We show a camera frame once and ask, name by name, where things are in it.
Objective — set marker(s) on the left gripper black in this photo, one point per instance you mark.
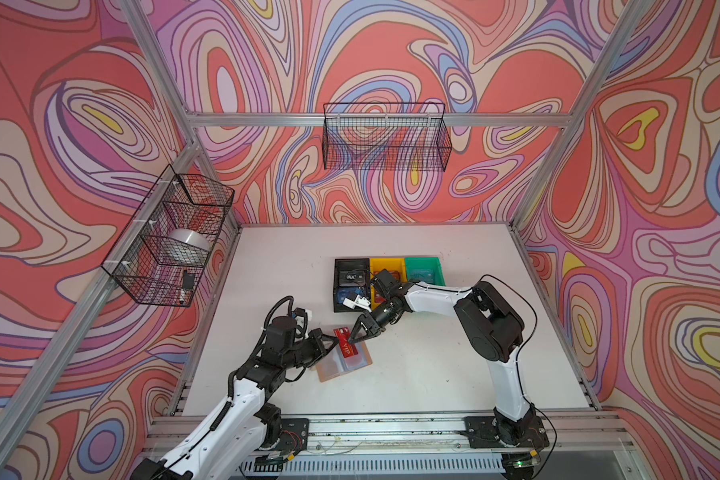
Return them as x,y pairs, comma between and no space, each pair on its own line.
314,340

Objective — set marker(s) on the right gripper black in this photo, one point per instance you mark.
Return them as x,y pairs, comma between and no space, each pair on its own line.
370,329

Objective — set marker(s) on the tan leather card holder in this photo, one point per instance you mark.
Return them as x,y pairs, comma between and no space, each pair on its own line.
334,365

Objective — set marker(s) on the blue VIP credit card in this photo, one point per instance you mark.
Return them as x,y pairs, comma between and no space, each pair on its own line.
348,296

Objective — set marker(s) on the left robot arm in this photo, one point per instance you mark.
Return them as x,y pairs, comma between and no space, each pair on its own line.
244,420

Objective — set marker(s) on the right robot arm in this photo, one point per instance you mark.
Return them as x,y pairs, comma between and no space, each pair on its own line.
494,329

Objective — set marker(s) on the black card in bin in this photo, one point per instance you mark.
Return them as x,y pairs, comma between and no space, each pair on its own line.
352,278

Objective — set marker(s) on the teal card in green bin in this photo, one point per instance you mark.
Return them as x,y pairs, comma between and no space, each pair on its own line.
422,275

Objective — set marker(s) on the black storage bin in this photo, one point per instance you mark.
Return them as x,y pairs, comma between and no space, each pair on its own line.
350,264

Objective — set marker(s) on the yellow storage bin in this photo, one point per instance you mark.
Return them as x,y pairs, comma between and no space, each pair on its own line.
396,266

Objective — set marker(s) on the green storage bin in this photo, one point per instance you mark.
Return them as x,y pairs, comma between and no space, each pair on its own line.
432,263

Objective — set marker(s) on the small black device in basket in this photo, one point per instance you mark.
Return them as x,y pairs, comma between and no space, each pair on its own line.
188,282

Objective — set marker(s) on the grey tape roll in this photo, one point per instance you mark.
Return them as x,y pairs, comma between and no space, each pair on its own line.
187,247

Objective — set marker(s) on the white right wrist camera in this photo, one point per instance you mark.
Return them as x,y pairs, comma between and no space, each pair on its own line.
358,302

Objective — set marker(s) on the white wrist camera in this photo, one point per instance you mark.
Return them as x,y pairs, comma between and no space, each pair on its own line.
301,313
358,302

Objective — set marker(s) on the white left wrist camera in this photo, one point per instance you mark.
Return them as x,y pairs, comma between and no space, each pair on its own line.
301,313

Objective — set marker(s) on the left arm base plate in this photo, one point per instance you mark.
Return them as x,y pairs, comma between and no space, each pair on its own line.
286,435

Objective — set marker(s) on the aluminium front rail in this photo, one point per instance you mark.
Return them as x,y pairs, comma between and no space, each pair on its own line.
447,432

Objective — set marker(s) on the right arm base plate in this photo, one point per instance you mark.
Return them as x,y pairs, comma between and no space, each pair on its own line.
490,432

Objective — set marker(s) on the left wall wire basket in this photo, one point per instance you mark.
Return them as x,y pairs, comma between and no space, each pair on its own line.
137,262

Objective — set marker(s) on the wall wire basket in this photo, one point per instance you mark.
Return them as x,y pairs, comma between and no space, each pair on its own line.
385,136
137,262

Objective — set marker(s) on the back wall wire basket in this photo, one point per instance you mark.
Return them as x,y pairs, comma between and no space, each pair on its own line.
385,136

